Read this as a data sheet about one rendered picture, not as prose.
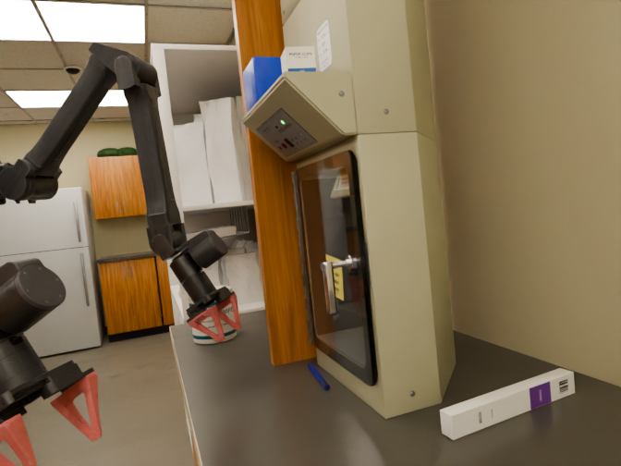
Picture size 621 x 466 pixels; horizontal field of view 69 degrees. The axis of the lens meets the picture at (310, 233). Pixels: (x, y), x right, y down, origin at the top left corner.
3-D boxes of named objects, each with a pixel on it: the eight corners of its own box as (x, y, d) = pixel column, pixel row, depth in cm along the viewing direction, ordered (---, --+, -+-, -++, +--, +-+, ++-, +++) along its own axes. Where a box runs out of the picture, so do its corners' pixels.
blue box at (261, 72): (291, 114, 100) (286, 72, 99) (306, 102, 90) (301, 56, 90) (247, 115, 96) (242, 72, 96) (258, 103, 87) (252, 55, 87)
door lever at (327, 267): (358, 311, 78) (351, 308, 80) (352, 255, 77) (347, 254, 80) (329, 316, 76) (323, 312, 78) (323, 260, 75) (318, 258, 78)
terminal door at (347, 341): (314, 344, 104) (297, 169, 102) (378, 388, 75) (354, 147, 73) (311, 344, 104) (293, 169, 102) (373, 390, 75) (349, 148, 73)
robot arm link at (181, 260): (175, 261, 106) (162, 263, 100) (197, 244, 104) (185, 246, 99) (191, 285, 105) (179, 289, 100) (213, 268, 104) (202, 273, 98)
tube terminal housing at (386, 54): (409, 342, 114) (380, 30, 110) (505, 385, 83) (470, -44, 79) (317, 363, 105) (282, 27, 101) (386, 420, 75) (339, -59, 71)
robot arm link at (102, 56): (124, 39, 107) (95, 23, 97) (165, 75, 105) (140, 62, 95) (26, 187, 115) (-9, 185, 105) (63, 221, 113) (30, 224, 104)
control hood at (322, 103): (296, 161, 103) (291, 116, 103) (359, 134, 73) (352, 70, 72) (246, 165, 99) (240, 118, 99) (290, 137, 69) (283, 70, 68)
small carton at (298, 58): (310, 90, 81) (308, 56, 81) (318, 81, 77) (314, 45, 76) (284, 91, 80) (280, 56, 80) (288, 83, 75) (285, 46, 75)
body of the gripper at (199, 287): (230, 291, 106) (213, 265, 106) (212, 301, 96) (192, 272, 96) (209, 306, 107) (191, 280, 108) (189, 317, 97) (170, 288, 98)
